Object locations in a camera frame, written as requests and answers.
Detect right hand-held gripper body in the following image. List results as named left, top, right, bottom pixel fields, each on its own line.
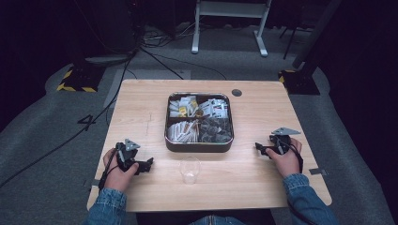
left=268, top=127, right=302, bottom=157

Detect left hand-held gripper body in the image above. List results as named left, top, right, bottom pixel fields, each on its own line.
left=115, top=138, right=142, bottom=173

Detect dark square compartment box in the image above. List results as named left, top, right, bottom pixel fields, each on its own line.
left=163, top=91, right=236, bottom=154

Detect person's right hand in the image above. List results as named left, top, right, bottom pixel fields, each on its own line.
left=266, top=137, right=303, bottom=180

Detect person's left hand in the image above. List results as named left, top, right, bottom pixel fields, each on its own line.
left=102, top=147, right=141, bottom=193

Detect clear plastic cup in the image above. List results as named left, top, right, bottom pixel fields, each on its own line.
left=178, top=156, right=202, bottom=186

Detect pile of white brown stick packets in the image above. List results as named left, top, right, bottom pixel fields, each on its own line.
left=166, top=119, right=201, bottom=143

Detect pile of dark tea bags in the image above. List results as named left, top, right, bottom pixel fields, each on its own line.
left=199, top=117, right=233, bottom=143

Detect pile of white red-green packets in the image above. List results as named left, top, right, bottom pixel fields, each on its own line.
left=198, top=97, right=229, bottom=119

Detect black yellow striped stand base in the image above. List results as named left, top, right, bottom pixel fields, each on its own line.
left=56, top=64, right=106, bottom=94
left=278, top=68, right=321, bottom=96

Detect pile of white yellow packets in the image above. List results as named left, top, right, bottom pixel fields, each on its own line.
left=168, top=96, right=199, bottom=118

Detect person's denim legs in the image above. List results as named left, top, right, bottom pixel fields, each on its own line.
left=189, top=214, right=246, bottom=225

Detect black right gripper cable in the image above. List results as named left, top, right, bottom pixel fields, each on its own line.
left=283, top=137, right=305, bottom=174

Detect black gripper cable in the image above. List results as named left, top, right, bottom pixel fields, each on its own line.
left=283, top=137, right=305, bottom=174
left=98, top=149, right=122, bottom=190

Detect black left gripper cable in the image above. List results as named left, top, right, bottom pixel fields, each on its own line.
left=98, top=149, right=122, bottom=190

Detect thick black floor cable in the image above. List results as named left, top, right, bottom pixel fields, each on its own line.
left=0, top=46, right=139, bottom=189

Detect thin black floor cable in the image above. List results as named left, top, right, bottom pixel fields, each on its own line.
left=140, top=46, right=227, bottom=81

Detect dark slanted stand post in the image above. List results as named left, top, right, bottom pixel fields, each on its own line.
left=292, top=0, right=344, bottom=70

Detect white metal desk frame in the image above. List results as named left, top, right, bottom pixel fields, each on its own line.
left=191, top=0, right=273, bottom=58

